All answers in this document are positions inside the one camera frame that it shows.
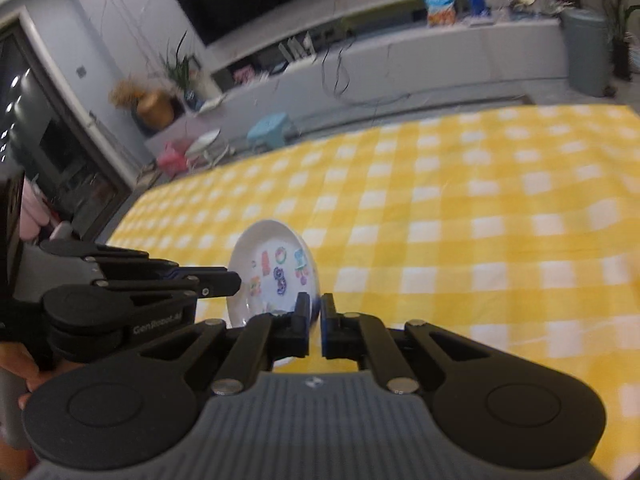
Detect person's left hand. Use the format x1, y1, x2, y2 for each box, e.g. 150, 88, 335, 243
0, 342, 57, 411

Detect dark glass cabinet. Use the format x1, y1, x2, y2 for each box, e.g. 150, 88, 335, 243
0, 15, 133, 241

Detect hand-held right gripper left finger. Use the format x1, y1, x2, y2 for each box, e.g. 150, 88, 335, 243
145, 291, 313, 395

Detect white round rolling stool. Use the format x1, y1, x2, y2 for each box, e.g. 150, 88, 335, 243
186, 129, 232, 168

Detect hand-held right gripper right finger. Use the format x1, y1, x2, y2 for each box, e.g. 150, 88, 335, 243
320, 292, 506, 395

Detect small white colourful-print plate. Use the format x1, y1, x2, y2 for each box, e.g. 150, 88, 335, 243
226, 218, 321, 367

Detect grey trash bin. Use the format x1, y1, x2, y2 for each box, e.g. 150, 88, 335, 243
559, 8, 612, 98

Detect green plant in black pot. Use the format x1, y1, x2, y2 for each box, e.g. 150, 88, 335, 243
565, 0, 640, 81

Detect white router with antennas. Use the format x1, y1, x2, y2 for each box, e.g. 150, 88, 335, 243
277, 32, 318, 61

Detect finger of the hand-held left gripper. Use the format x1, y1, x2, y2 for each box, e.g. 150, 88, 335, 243
41, 239, 179, 281
44, 269, 242, 329

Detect white marble television cabinet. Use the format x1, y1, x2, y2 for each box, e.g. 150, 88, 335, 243
145, 0, 571, 158

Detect yellow checked tablecloth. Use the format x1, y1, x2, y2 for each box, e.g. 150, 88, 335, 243
107, 104, 640, 476

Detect blue plastic stool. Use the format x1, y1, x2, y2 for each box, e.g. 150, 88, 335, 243
246, 112, 293, 150

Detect green plant in blue vase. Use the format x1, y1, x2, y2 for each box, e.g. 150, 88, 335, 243
159, 30, 203, 111

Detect black cable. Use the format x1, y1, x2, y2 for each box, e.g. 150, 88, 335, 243
320, 40, 416, 106

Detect pink cloth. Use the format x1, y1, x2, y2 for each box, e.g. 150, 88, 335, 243
21, 180, 56, 241

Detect golden vase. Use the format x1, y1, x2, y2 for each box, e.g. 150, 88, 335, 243
136, 91, 176, 130

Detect dried yellow flowers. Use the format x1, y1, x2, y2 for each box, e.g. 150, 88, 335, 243
109, 77, 151, 108

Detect pink basket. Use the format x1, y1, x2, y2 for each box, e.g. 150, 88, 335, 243
156, 141, 190, 176

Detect snack bag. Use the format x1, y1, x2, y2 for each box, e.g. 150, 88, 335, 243
419, 0, 458, 27

